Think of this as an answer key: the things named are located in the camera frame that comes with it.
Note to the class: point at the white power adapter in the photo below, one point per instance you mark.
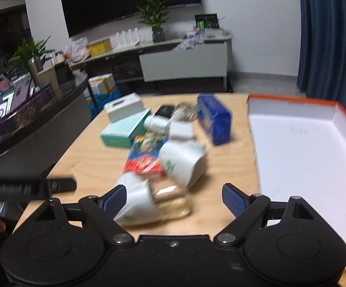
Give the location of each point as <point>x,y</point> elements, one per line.
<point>180,131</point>

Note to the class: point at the dark curved glass-top desk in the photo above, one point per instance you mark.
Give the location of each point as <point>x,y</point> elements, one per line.
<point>41,131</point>

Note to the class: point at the white router with antennas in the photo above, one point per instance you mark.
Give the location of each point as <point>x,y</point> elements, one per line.
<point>127,40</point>

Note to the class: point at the small white cardboard box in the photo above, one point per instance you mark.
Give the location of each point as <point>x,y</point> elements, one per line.
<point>122,106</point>

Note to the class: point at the white red plastic bag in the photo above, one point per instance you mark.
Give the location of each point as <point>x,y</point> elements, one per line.
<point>77,49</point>

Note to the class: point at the blue plastic bag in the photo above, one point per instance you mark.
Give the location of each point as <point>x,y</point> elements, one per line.
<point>102,103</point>

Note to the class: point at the white yellow carton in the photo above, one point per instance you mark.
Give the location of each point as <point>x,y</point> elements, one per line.
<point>102,83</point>

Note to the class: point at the teal cardboard box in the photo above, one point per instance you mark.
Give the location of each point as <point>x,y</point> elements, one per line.
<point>122,130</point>

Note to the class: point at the pile of clear packets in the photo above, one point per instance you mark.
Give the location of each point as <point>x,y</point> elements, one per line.
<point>192,40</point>

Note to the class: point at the black wall television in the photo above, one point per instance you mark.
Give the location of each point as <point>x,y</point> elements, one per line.
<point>125,0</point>

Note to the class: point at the clear bottle with white cap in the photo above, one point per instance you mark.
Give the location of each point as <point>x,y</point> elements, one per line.
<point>186,112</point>

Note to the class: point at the white plug-in repellent heater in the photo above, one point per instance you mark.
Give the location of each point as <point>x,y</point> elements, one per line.
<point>180,163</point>
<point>137,198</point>

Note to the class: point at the white grey media cabinet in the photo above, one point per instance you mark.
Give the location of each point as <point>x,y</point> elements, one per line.
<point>182,62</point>

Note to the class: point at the black flat device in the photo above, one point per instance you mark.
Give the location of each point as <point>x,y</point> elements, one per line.
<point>164,110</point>

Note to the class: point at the orange white storage box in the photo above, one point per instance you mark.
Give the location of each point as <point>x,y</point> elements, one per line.
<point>298,161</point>

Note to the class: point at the dark blue curtain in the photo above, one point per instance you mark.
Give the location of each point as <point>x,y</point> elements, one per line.
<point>331,36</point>

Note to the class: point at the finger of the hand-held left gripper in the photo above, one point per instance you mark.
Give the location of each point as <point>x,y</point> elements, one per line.
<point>62,185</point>

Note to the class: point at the black green display box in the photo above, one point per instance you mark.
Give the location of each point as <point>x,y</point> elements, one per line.
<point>206,21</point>

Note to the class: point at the black square box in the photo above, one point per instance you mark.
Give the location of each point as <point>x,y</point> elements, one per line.
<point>63,73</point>

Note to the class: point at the red blue playing card box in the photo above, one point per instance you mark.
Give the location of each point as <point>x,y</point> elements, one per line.
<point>144,155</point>

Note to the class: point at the leafy green plant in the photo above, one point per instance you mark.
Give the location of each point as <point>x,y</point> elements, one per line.
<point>30,50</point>

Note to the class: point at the stainless steel tumbler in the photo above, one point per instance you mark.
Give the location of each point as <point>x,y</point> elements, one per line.
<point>35,70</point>

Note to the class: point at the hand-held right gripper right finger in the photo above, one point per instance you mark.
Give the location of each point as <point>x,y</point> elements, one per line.
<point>234,201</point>

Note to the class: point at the blue printed box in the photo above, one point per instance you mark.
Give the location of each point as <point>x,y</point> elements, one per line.
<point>214,119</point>

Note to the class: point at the yellow cardboard box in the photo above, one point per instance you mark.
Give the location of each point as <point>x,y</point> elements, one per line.
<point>100,48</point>

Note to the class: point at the potted plant in dark vase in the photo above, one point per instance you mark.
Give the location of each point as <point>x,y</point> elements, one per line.
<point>155,15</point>

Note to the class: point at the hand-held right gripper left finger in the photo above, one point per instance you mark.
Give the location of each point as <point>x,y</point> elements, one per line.
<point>115,199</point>

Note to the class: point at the purple patterned box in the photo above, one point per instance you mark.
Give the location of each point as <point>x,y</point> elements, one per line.
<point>32,107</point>

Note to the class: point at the white pill bottle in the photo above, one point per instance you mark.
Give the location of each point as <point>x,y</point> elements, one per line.
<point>156,124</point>

